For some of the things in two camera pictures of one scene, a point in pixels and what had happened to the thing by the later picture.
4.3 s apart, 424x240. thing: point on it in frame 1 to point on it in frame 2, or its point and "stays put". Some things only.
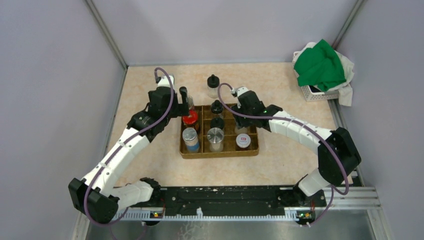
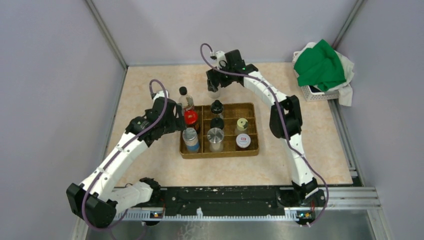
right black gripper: (241, 123) to (212, 75)
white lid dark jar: (243, 141) stays put
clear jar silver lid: (215, 136) stays put
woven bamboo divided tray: (210, 131) stays put
